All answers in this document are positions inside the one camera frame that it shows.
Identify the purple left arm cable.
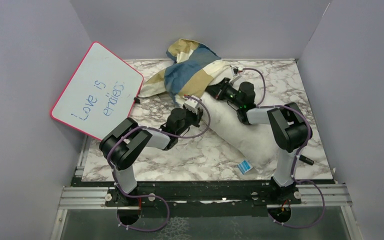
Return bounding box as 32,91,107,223
106,95,212,232

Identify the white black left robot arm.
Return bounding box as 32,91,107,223
99,106,204,206

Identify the aluminium frame rail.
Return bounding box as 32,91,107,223
51,137,362,240

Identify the black yellow marker pen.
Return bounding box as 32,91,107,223
299,155,315,166

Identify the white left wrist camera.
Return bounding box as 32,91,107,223
183,95,201,115

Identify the blue white pillow tag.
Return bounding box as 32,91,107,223
237,159,253,175

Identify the pink framed whiteboard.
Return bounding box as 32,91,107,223
50,42,144,140

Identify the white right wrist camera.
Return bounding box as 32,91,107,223
229,66,243,86

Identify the blue beige checked pillowcase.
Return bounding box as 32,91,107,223
138,38,232,106

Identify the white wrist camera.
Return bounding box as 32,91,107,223
183,95,201,115
229,66,243,86

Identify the black whiteboard clip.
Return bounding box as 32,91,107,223
134,97,141,104

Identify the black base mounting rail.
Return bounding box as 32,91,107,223
69,177,302,219

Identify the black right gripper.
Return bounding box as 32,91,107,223
202,78,242,109

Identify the white pillow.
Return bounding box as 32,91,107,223
201,80,279,168

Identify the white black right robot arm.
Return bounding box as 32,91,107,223
205,77,312,204

